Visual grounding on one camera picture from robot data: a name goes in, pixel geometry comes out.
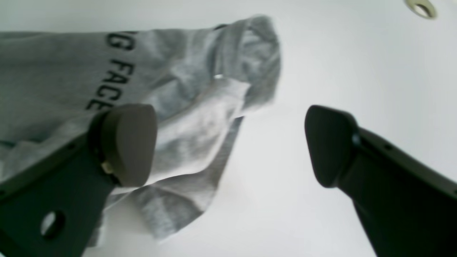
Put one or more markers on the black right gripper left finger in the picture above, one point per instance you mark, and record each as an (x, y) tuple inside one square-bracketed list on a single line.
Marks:
[(52, 208)]

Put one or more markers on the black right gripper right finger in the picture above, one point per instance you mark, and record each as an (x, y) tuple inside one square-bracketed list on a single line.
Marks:
[(406, 208)]

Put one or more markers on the grey t-shirt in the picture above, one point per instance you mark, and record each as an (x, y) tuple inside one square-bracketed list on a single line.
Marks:
[(199, 84)]

